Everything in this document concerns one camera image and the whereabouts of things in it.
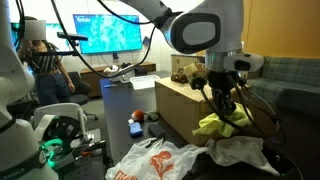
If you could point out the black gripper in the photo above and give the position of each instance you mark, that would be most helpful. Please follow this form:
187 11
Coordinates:
221 84

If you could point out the yellow green cloth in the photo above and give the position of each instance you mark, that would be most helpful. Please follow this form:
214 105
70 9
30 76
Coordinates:
212 123

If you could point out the brown plush toy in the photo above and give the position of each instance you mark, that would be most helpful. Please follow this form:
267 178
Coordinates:
179 77

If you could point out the blue sponge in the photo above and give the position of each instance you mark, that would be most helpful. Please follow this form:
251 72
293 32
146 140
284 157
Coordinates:
135 129

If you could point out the white plastic shopping bag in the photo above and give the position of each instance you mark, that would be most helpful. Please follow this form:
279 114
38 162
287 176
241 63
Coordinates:
155 159

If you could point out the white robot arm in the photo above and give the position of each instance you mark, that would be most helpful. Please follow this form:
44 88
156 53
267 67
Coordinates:
214 26

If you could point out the large cardboard box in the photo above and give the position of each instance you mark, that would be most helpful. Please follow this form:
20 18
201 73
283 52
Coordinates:
182 108

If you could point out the white cloth towel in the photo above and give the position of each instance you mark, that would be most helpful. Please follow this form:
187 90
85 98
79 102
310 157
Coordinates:
227 152

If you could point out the green plaid sofa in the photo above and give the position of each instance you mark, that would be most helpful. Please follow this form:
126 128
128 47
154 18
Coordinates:
289 82

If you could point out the clear plastic tray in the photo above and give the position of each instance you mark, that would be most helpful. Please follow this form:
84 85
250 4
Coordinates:
143 82

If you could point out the black rectangular sponge block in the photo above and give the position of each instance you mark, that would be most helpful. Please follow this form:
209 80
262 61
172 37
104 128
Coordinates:
156 131

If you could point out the red ball toy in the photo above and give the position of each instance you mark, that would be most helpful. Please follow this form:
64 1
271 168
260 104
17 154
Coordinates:
138 116

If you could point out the black office chair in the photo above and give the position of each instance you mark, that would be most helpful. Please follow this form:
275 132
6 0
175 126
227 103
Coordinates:
82 89

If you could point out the person standing in background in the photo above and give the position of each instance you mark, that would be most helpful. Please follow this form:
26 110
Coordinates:
52 82

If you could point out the wall mounted tv screen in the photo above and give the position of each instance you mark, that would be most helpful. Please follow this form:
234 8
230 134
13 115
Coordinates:
107 33

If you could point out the camera on tripod arm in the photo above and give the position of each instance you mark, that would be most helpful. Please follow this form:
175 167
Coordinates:
73 38

